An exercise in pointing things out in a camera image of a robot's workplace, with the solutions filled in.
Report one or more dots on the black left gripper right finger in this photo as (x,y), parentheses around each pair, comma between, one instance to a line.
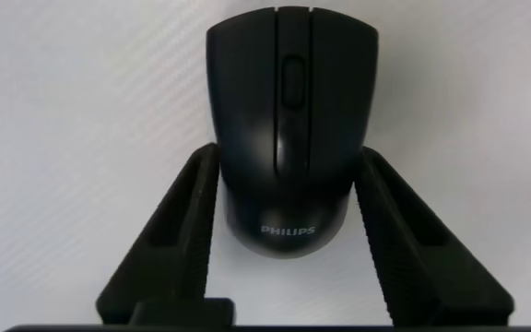
(413,263)

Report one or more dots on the black Philips computer mouse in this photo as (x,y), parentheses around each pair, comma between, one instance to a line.
(293,138)

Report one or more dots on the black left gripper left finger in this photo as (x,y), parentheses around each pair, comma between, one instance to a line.
(178,258)

